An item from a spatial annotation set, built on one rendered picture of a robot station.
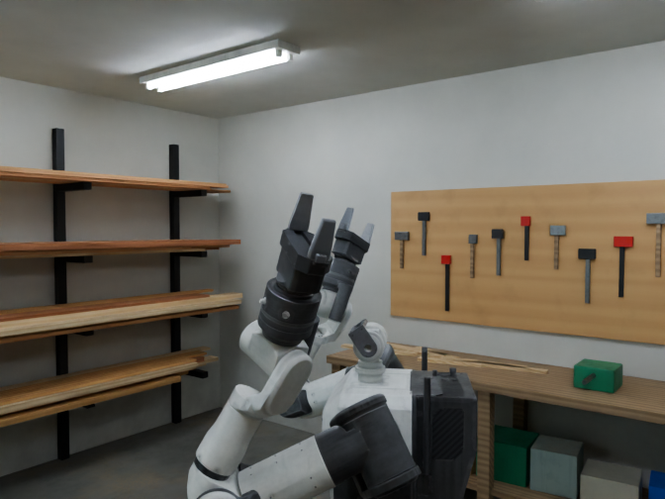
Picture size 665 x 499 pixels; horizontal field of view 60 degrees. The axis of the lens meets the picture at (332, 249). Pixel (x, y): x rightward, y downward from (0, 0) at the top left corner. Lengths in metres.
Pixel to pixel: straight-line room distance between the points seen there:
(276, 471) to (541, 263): 2.95
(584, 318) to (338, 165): 2.10
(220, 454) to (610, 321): 2.98
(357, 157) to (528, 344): 1.83
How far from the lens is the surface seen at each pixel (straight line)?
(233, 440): 0.97
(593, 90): 3.78
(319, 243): 0.81
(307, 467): 1.00
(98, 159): 4.82
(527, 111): 3.88
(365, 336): 1.16
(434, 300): 4.07
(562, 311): 3.75
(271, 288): 0.88
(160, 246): 4.44
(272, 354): 0.91
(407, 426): 1.13
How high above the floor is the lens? 1.69
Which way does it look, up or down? 2 degrees down
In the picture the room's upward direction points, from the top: straight up
